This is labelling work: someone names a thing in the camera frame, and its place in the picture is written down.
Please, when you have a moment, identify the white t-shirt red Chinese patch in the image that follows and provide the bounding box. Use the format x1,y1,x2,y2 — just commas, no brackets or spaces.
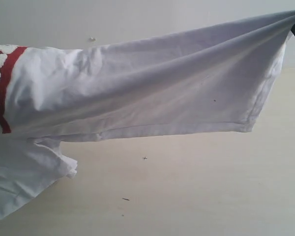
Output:
0,10,295,220

